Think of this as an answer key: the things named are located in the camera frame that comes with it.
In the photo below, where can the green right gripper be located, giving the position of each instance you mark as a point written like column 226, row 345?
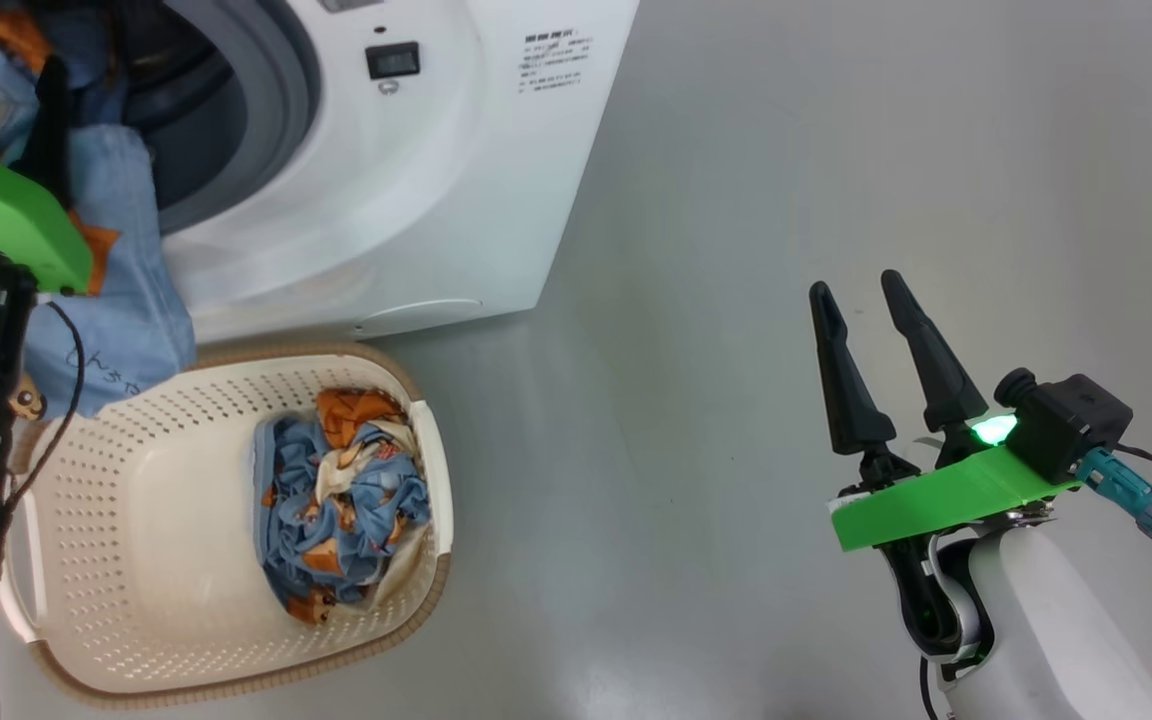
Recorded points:
column 936, row 495

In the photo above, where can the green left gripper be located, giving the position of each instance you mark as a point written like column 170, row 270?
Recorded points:
column 6, row 215

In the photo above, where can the light blue garment orange patches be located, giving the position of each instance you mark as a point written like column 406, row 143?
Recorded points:
column 126, row 300

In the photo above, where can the blue orange patterned garment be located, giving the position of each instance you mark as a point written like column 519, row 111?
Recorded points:
column 346, row 510

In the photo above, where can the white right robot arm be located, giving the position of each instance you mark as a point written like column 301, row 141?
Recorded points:
column 1056, row 630

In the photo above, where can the grey rubber door gasket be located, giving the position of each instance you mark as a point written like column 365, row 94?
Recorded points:
column 281, row 110

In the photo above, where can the white front-load washing machine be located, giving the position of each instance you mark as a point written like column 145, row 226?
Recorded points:
column 416, row 200

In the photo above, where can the cream perforated laundry basket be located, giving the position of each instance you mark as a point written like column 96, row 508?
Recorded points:
column 166, row 540

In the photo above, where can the round white filter cover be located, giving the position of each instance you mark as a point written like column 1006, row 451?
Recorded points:
column 421, row 318

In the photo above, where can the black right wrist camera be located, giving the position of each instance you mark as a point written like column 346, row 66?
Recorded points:
column 1071, row 420

